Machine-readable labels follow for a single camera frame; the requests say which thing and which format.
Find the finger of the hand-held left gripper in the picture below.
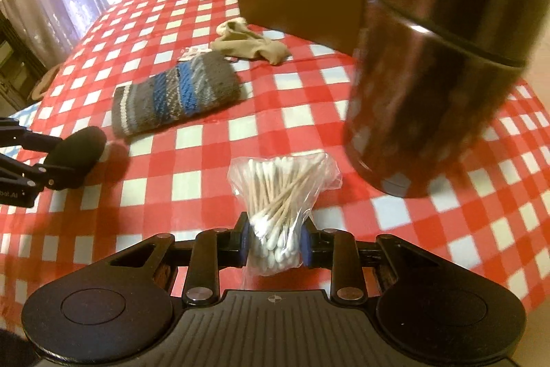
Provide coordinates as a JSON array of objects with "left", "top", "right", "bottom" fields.
[
  {"left": 0, "top": 118, "right": 63, "bottom": 153},
  {"left": 0, "top": 154, "right": 57, "bottom": 190}
]

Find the grey blue striped knit sock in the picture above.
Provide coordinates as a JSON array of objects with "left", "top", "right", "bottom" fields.
[{"left": 112, "top": 51, "right": 242, "bottom": 137}]

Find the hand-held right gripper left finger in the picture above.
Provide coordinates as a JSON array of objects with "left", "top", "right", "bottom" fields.
[{"left": 107, "top": 214, "right": 251, "bottom": 306}]

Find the black sock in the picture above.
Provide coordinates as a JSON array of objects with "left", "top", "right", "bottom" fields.
[{"left": 45, "top": 126, "right": 108, "bottom": 191}]

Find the red checked tablecloth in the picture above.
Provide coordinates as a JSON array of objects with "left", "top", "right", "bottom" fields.
[{"left": 0, "top": 0, "right": 550, "bottom": 333}]

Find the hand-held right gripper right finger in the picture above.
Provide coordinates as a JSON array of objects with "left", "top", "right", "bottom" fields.
[{"left": 301, "top": 223, "right": 435, "bottom": 304}]

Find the bag of cotton swabs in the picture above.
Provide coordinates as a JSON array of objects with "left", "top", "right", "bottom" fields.
[{"left": 227, "top": 152, "right": 342, "bottom": 277}]

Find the brown metal canister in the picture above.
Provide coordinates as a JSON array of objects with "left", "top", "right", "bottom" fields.
[{"left": 341, "top": 0, "right": 548, "bottom": 199}]

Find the beige stocking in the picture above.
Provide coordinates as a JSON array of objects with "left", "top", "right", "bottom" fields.
[{"left": 210, "top": 18, "right": 293, "bottom": 64}]

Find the printed paper label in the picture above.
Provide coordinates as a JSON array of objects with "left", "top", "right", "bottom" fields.
[{"left": 178, "top": 46, "right": 211, "bottom": 62}]

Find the dark wooden furniture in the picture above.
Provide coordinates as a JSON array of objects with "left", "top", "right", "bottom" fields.
[{"left": 0, "top": 10, "right": 49, "bottom": 110}]

